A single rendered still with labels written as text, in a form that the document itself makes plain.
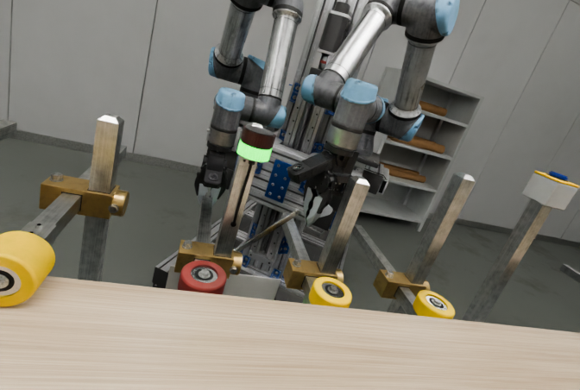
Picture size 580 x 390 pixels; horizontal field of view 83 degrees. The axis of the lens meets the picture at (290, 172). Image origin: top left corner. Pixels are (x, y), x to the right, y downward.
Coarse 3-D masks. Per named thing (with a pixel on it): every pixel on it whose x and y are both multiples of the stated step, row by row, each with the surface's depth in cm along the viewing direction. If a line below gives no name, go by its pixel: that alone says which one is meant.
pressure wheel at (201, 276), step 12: (192, 264) 59; (204, 264) 60; (216, 264) 61; (180, 276) 56; (192, 276) 56; (204, 276) 57; (216, 276) 58; (180, 288) 55; (192, 288) 54; (204, 288) 54; (216, 288) 55
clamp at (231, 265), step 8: (184, 240) 71; (184, 248) 68; (192, 248) 69; (200, 248) 70; (208, 248) 71; (184, 256) 67; (192, 256) 68; (200, 256) 68; (208, 256) 68; (216, 256) 69; (224, 256) 70; (232, 256) 71; (240, 256) 72; (176, 264) 68; (184, 264) 68; (224, 264) 70; (232, 264) 70; (240, 264) 71; (176, 272) 68; (232, 272) 70
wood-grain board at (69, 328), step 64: (0, 320) 40; (64, 320) 42; (128, 320) 45; (192, 320) 48; (256, 320) 52; (320, 320) 56; (384, 320) 61; (448, 320) 67; (0, 384) 34; (64, 384) 35; (128, 384) 37; (192, 384) 39; (256, 384) 42; (320, 384) 45; (384, 384) 48; (448, 384) 51; (512, 384) 56; (576, 384) 61
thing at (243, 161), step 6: (246, 126) 58; (252, 126) 60; (258, 132) 56; (264, 132) 58; (270, 132) 59; (246, 144) 57; (240, 162) 63; (246, 162) 63; (252, 162) 59; (246, 180) 62; (240, 198) 65; (240, 204) 66; (234, 222) 67
